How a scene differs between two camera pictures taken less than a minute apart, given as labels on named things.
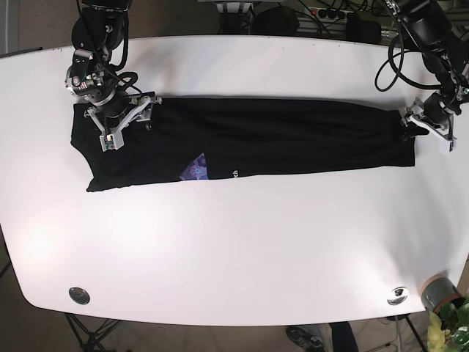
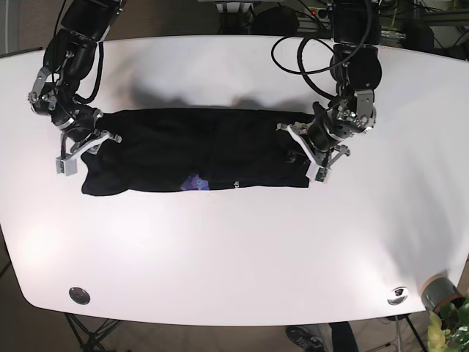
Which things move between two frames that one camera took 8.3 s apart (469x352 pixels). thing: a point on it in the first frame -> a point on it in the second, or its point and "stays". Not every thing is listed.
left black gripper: [112, 118] -> [76, 141]
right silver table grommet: [398, 295] stays
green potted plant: [448, 330] stays
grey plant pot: [438, 290] stays
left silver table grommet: [79, 295] stays
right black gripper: [434, 114] -> [320, 139]
